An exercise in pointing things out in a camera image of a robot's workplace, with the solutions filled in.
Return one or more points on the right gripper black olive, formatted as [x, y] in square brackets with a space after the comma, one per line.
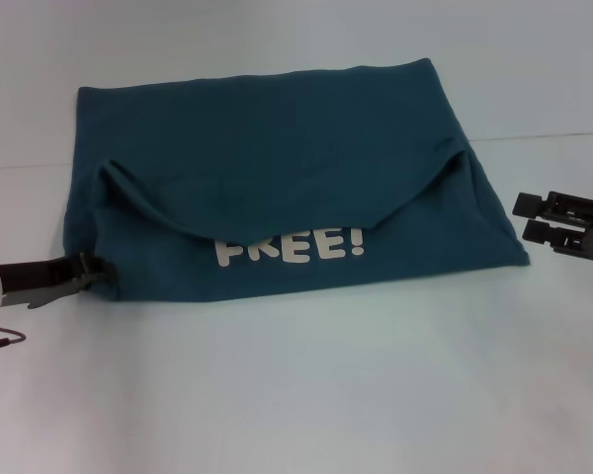
[590, 227]

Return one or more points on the left gripper black olive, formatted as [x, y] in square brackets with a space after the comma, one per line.
[39, 279]

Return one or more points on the teal blue shirt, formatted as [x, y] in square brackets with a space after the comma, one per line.
[296, 148]

